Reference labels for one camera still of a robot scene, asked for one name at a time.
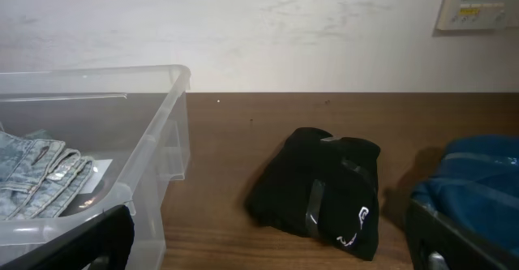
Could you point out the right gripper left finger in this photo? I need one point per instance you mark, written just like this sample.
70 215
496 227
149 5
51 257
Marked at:
104 242

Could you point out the light blue jeans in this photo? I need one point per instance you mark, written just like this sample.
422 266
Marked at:
40 176

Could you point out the clear plastic storage bin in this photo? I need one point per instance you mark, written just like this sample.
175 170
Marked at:
131 120

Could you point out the black folded taped shirt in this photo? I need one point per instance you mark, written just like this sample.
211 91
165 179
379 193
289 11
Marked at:
322 187

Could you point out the blue folded taped shirt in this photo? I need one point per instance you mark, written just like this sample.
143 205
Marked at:
476 186

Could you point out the white wall control panel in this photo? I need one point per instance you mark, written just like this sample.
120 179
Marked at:
476 15

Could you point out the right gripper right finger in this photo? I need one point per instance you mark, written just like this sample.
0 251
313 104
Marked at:
436 242

